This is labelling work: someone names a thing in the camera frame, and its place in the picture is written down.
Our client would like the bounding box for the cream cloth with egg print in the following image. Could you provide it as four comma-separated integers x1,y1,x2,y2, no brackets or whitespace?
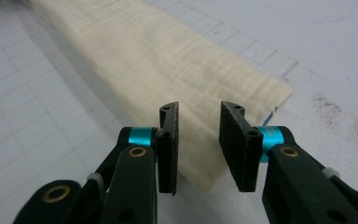
24,0,295,194

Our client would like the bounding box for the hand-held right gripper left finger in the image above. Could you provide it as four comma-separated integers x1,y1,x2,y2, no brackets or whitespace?
127,101,180,197

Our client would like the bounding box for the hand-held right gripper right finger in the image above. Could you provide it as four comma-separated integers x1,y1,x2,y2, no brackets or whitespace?
218,100,285,193

